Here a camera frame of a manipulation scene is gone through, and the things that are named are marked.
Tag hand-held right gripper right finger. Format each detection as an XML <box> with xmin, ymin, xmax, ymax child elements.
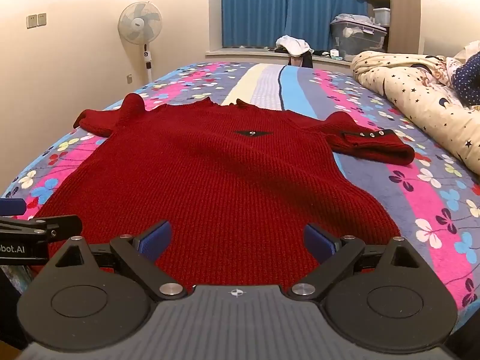
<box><xmin>287</xmin><ymin>224</ymin><xmax>422</xmax><ymax>303</ymax></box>

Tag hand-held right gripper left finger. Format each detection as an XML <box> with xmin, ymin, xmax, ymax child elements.
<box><xmin>49</xmin><ymin>220</ymin><xmax>188</xmax><ymax>301</ymax></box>

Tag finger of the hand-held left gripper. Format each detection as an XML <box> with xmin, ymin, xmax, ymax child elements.
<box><xmin>0</xmin><ymin>199</ymin><xmax>28</xmax><ymax>217</ymax></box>
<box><xmin>0</xmin><ymin>215</ymin><xmax>83</xmax><ymax>242</ymax></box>

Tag red knitted sweater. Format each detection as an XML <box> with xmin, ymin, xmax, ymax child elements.
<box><xmin>32</xmin><ymin>93</ymin><xmax>415</xmax><ymax>293</ymax></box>

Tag dark hanging clothes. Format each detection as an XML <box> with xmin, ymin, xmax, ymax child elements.
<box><xmin>287</xmin><ymin>52</ymin><xmax>314</xmax><ymax>69</ymax></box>

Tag floral striped blanket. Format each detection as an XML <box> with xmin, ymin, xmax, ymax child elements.
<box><xmin>0</xmin><ymin>62</ymin><xmax>480</xmax><ymax>310</ymax></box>

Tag star print quilt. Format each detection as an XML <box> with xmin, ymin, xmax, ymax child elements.
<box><xmin>350</xmin><ymin>40</ymin><xmax>480</xmax><ymax>177</ymax></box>

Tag white cloth pile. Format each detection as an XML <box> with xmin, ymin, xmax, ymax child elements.
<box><xmin>275</xmin><ymin>35</ymin><xmax>315</xmax><ymax>56</ymax></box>

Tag stone windowsill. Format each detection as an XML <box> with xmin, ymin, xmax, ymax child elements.
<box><xmin>205</xmin><ymin>47</ymin><xmax>353</xmax><ymax>63</ymax></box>

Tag clear plastic storage box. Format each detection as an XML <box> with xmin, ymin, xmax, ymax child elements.
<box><xmin>330</xmin><ymin>14</ymin><xmax>388</xmax><ymax>61</ymax></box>

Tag white standing fan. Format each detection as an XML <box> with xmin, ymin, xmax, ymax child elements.
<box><xmin>117</xmin><ymin>2</ymin><xmax>163</xmax><ymax>84</ymax></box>

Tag navy dotted cloth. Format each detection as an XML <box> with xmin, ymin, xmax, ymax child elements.
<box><xmin>451</xmin><ymin>50</ymin><xmax>480</xmax><ymax>107</ymax></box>

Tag small white storage box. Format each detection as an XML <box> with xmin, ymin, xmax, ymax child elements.
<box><xmin>373</xmin><ymin>7</ymin><xmax>391</xmax><ymax>27</ymax></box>

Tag blue curtain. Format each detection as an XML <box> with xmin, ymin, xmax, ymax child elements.
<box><xmin>221</xmin><ymin>0</ymin><xmax>371</xmax><ymax>48</ymax></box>

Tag wooden shelf unit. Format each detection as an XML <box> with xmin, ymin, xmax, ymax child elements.
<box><xmin>365</xmin><ymin>0</ymin><xmax>401</xmax><ymax>52</ymax></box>

